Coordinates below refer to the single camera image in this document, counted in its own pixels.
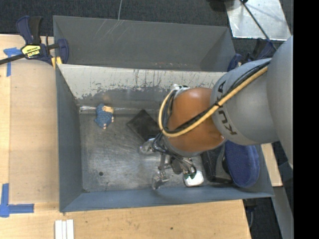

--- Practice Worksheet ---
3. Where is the grey metal bin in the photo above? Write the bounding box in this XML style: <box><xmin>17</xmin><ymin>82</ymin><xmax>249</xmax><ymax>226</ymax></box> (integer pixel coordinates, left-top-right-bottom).
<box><xmin>52</xmin><ymin>15</ymin><xmax>276</xmax><ymax>213</ymax></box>

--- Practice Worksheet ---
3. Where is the pale wood board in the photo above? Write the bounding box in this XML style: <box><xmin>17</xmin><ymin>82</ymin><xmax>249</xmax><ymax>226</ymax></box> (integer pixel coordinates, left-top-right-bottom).
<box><xmin>8</xmin><ymin>58</ymin><xmax>61</xmax><ymax>205</ymax></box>

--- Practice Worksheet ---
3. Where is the white rounded block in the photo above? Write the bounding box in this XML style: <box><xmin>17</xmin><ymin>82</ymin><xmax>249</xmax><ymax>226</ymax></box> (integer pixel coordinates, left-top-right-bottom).
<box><xmin>183</xmin><ymin>170</ymin><xmax>204</xmax><ymax>187</ymax></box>

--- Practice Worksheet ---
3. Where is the blue toy animal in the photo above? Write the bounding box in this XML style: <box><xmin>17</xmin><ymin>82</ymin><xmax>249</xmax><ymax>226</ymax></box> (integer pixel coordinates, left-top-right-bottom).
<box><xmin>94</xmin><ymin>103</ymin><xmax>115</xmax><ymax>130</ymax></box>

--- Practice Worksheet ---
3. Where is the blue cloth slipper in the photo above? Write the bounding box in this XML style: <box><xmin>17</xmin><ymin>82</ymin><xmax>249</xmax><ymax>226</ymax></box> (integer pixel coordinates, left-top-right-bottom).
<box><xmin>222</xmin><ymin>140</ymin><xmax>261</xmax><ymax>188</ymax></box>

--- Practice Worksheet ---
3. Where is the dark green flat block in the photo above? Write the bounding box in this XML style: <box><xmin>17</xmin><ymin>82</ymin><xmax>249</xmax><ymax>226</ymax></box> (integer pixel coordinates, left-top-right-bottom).
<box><xmin>126</xmin><ymin>109</ymin><xmax>161</xmax><ymax>142</ymax></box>

